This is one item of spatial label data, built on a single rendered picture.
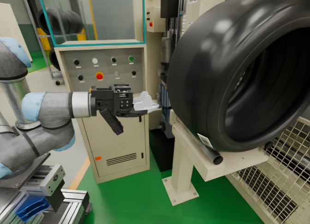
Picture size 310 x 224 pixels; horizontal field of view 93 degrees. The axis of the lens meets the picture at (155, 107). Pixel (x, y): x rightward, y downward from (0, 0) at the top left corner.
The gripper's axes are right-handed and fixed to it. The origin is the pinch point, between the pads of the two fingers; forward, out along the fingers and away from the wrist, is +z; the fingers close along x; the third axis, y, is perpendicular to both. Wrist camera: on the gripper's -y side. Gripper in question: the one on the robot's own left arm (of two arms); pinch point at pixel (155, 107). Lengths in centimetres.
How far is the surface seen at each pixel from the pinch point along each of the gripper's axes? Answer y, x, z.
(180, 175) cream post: -80, 26, 41
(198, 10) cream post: 34, 27, 26
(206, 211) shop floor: -107, 7, 62
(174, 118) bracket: -20.8, 23.8, 22.8
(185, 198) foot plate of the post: -107, 21, 50
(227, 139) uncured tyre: -6.9, -12.7, 23.4
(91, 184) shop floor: -118, 62, -32
